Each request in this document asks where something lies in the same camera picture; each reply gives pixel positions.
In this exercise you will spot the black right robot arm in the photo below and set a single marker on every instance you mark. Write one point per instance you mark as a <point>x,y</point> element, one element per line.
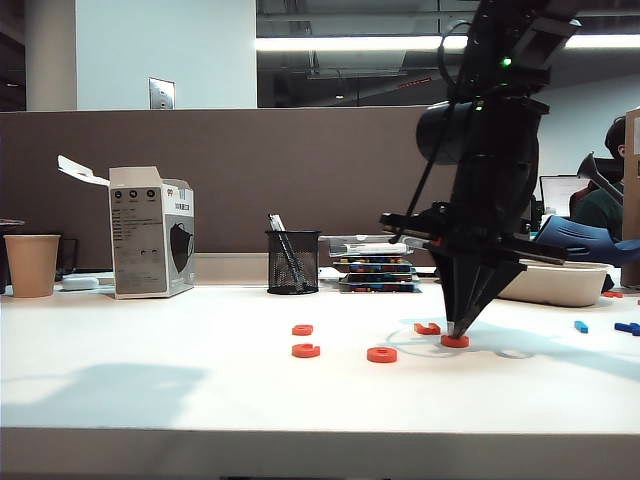
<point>500,150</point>

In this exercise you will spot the grey face mask box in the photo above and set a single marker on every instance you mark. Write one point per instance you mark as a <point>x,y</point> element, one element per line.
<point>137,240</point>

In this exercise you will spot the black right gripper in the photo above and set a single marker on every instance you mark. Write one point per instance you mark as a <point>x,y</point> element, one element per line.
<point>480,235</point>

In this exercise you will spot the red letter u magnet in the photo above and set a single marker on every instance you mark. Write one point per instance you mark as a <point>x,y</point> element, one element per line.
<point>427,329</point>

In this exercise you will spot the beige oval tray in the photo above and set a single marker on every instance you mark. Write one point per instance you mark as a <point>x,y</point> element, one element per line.
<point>560,287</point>

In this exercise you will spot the clear plastic case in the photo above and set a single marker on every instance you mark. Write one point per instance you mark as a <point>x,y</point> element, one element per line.
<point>365,242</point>

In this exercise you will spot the beige desk rail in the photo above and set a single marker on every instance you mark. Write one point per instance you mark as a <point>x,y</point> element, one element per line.
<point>230,270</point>

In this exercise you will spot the red letter o magnet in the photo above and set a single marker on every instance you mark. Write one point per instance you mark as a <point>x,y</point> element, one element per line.
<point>455,342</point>
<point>381,354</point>

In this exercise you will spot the red letter c magnet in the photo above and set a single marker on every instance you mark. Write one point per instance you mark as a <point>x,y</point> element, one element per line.
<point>305,351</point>

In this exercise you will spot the black and white pen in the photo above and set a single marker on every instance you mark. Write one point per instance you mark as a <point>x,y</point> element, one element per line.
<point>276,222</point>

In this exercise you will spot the small white case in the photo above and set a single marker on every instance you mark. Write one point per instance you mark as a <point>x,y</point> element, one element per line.
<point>80,283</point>

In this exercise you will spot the white computer monitor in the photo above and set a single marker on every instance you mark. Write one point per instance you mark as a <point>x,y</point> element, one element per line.
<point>557,192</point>

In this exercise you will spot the silver wall plate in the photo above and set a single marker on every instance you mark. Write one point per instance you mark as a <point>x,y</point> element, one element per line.
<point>161,93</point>

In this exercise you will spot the person in green shirt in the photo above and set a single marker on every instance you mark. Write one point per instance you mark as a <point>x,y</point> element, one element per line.
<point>597,210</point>

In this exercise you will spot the brown cardboard box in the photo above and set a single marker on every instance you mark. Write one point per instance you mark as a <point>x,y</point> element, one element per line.
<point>633,200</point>

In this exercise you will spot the blue letter magnet box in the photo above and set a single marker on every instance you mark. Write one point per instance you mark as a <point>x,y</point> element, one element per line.
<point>380,287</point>
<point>380,278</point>
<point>377,269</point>
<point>372,260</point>

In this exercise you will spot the black mesh pen holder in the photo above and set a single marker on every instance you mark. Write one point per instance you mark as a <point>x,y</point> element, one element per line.
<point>292,265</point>

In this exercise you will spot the brown desk partition panel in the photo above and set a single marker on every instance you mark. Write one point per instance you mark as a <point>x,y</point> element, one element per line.
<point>250,175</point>

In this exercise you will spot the brown paper cup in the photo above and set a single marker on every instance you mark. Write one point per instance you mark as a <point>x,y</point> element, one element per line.
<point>32,265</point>

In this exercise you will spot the blue letter l magnet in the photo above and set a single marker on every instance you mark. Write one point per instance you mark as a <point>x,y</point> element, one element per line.
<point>582,327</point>

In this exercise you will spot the red letter s magnet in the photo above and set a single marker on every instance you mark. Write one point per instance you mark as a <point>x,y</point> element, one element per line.
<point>302,330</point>

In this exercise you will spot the black chair headrest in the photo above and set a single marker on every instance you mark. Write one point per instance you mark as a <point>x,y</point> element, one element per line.
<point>600,175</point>

